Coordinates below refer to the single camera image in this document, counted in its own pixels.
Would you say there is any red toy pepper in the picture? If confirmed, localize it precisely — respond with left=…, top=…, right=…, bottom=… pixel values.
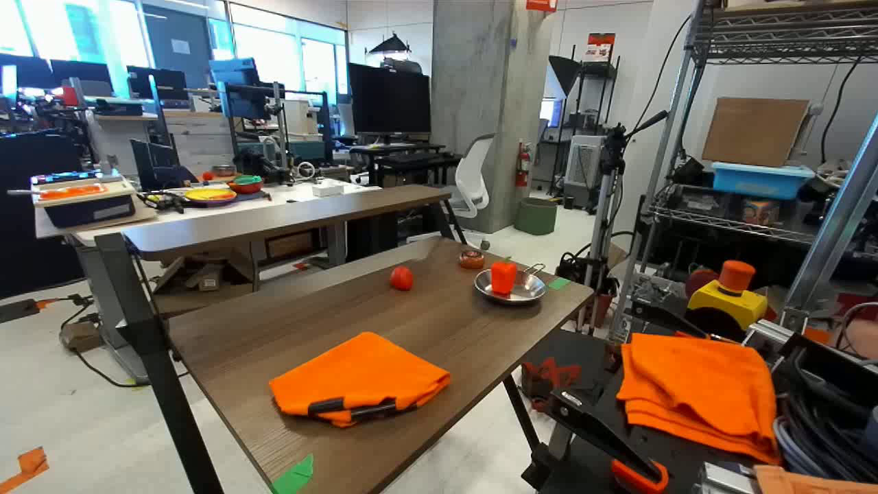
left=488, top=258, right=522, bottom=299

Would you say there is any yellow plate with food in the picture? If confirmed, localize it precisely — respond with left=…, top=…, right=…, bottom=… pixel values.
left=180, top=183, right=241, bottom=210

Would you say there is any small reddish brown object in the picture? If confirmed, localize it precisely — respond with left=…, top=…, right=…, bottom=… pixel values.
left=455, top=248, right=488, bottom=274

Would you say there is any red toy tomato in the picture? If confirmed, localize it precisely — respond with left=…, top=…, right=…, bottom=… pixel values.
left=387, top=263, right=416, bottom=293

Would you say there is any white office chair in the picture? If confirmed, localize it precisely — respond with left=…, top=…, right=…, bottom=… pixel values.
left=446, top=133, right=496, bottom=222

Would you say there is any green bin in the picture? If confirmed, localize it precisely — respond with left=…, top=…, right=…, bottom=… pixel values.
left=510, top=192, right=559, bottom=238

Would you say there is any red fire extinguisher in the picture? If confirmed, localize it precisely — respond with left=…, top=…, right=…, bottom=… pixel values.
left=514, top=141, right=534, bottom=192

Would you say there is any white desk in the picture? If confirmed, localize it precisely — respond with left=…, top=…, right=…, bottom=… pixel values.
left=29, top=173, right=383, bottom=241

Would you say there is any black computer monitor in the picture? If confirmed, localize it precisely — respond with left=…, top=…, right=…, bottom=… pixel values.
left=346, top=60, right=434, bottom=141

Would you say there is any brown top bench desk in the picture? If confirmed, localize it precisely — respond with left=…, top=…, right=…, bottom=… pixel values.
left=69, top=181, right=471, bottom=387

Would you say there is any black storage shelf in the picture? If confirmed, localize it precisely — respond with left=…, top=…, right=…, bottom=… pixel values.
left=543, top=52, right=623, bottom=215

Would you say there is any green and red bowl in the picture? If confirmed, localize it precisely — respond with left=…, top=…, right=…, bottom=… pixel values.
left=224, top=171, right=267, bottom=197

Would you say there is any yellow emergency stop red button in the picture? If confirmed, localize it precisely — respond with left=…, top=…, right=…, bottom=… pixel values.
left=685, top=258, right=770, bottom=332

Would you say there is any flat orange cloth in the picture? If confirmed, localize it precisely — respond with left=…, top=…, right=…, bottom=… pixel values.
left=615, top=330, right=783, bottom=468

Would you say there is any blue plastic bin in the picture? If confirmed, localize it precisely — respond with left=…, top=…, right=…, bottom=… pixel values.
left=707, top=159, right=818, bottom=203

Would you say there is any brown cardboard sheet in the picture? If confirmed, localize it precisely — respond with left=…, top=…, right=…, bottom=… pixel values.
left=699, top=96, right=811, bottom=171

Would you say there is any black white box orange lid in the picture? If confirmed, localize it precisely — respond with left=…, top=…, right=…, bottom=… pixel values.
left=29, top=171, right=141, bottom=232

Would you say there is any silver aluminium beam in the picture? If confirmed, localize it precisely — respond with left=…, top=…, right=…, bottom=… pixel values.
left=780, top=115, right=878, bottom=323

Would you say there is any orange floor tape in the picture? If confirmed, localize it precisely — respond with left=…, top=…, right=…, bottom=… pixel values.
left=0, top=446, right=53, bottom=494

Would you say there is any folded orange cloth with black strap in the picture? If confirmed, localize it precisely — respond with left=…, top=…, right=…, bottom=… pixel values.
left=267, top=330, right=452, bottom=430

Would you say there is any camera on silver tripod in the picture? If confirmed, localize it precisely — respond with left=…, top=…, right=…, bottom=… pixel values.
left=580, top=107, right=671, bottom=344

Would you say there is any black clamp orange handle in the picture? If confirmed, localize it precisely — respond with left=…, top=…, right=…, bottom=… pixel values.
left=547, top=387, right=671, bottom=494

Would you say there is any black metal table frame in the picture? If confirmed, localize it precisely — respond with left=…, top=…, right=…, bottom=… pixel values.
left=94, top=232, right=571, bottom=494

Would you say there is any metal wire shelf rack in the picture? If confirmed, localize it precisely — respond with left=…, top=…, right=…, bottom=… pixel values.
left=628, top=0, right=878, bottom=310

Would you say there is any black cable bundle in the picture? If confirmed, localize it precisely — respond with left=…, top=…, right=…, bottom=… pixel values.
left=770, top=359, right=878, bottom=487

